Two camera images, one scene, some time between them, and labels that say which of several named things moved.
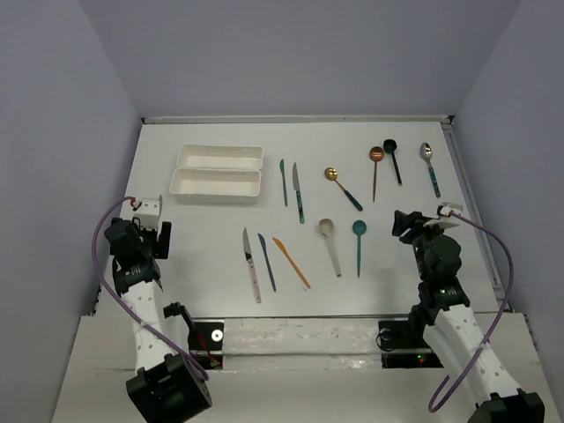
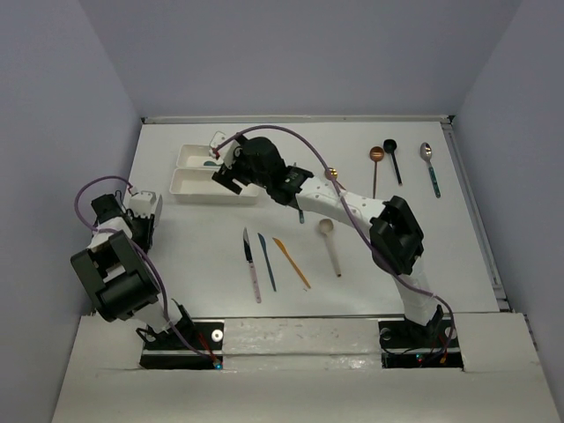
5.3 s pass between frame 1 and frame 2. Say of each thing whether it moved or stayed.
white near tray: stayed
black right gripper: moved
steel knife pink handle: stayed
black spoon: stayed
